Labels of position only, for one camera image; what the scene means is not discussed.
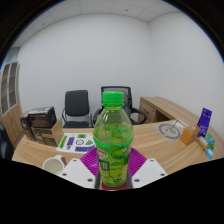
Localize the green packet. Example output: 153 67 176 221
203 132 216 151

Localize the white printed sticker sheet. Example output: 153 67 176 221
55 132 98 154

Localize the small orange-brown box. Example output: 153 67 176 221
179 124 202 146

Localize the black padded office chair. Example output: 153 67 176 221
61 89 93 129

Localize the white mug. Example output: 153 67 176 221
41 154 68 176

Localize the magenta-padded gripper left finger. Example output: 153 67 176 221
56 146 101 190

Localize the small blue packet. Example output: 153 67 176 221
205 148 215 160

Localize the wooden desk cabinet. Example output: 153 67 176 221
137 96 175 125

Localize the white sheet with circle print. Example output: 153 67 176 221
152 119 190 142

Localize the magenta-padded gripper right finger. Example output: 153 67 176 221
126 147 168 190

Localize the dark brown box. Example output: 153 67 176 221
19 112 36 142

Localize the small beige box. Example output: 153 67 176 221
196 136 210 152

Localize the purple carton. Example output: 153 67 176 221
196 107 214 139

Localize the wooden shelf unit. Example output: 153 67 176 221
0 60 24 148

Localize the green drink bottle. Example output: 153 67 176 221
92 91 135 189

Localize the black mesh office chair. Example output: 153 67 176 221
92 85 148 126

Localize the black glossy box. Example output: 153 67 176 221
27 106 58 129

